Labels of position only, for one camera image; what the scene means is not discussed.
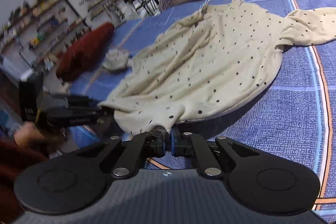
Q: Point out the cream polka dot garment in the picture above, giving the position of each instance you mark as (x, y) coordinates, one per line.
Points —
(211, 62)

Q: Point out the small cream polka dot cloth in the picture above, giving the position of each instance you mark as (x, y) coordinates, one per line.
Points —
(116, 60)

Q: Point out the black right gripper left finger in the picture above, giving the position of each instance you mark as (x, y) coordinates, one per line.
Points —
(76, 180)

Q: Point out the blue plaid bed sheet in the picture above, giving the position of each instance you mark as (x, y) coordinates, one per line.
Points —
(294, 118)

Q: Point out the person's left hand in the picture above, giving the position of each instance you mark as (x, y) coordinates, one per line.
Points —
(27, 135)

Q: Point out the red knit cardigan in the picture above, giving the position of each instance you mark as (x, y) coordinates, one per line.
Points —
(84, 53)

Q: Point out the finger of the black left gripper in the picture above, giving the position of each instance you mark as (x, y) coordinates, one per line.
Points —
(65, 117)
(80, 101)

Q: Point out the wall shelves with bottles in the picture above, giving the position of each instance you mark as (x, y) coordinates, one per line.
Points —
(49, 26)

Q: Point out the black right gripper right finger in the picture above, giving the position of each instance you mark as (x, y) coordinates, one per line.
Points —
(258, 180)

